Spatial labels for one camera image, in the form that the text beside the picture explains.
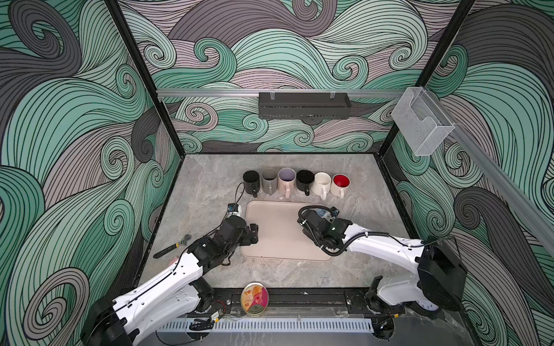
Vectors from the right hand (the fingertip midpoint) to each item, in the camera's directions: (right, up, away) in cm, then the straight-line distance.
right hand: (304, 232), depth 84 cm
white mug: (+12, +18, +20) cm, 29 cm away
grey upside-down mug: (-14, +21, +11) cm, 28 cm away
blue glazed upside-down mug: (+5, +10, -11) cm, 15 cm away
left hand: (-22, +4, -4) cm, 22 cm away
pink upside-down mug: (-6, +20, +11) cm, 24 cm away
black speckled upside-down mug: (-23, +21, +13) cm, 34 cm away
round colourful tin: (-19, -19, -13) cm, 30 cm away
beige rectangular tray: (-10, -3, +6) cm, 12 cm away
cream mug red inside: (+21, +19, +18) cm, 34 cm away
